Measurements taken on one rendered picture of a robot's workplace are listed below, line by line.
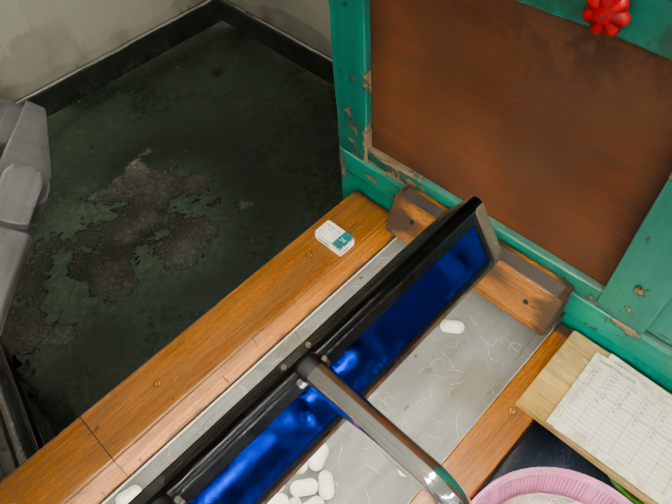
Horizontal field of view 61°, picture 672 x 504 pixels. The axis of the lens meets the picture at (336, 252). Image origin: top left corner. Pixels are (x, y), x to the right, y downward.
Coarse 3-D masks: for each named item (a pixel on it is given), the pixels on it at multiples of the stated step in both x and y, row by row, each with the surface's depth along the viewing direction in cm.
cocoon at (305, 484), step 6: (300, 480) 75; (306, 480) 75; (312, 480) 75; (294, 486) 75; (300, 486) 75; (306, 486) 75; (312, 486) 75; (294, 492) 75; (300, 492) 74; (306, 492) 75; (312, 492) 75
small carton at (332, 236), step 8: (328, 224) 98; (320, 232) 97; (328, 232) 96; (336, 232) 96; (344, 232) 96; (320, 240) 97; (328, 240) 95; (336, 240) 95; (344, 240) 95; (352, 240) 96; (336, 248) 95; (344, 248) 95
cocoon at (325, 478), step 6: (324, 474) 75; (330, 474) 76; (318, 480) 75; (324, 480) 75; (330, 480) 75; (318, 486) 75; (324, 486) 74; (330, 486) 75; (324, 492) 74; (330, 492) 74; (324, 498) 74; (330, 498) 74
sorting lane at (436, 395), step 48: (288, 336) 90; (432, 336) 89; (480, 336) 88; (528, 336) 88; (240, 384) 86; (384, 384) 84; (432, 384) 84; (480, 384) 84; (192, 432) 82; (336, 432) 81; (432, 432) 80; (144, 480) 78; (336, 480) 77; (384, 480) 76
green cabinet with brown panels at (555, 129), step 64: (384, 0) 73; (448, 0) 66; (512, 0) 60; (576, 0) 54; (640, 0) 50; (384, 64) 81; (448, 64) 72; (512, 64) 65; (576, 64) 59; (640, 64) 55; (384, 128) 90; (448, 128) 80; (512, 128) 71; (576, 128) 64; (640, 128) 59; (448, 192) 88; (512, 192) 78; (576, 192) 70; (640, 192) 64; (576, 256) 77; (640, 256) 67; (640, 320) 74
